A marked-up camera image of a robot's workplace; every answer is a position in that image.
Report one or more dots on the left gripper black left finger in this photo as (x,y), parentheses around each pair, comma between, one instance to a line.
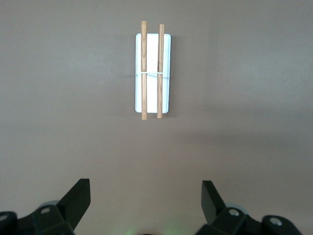
(61,215)

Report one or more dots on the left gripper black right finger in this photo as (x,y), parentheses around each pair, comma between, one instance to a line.
(232,222)

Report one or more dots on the white rectangular tray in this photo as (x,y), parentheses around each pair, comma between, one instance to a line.
(151,93)

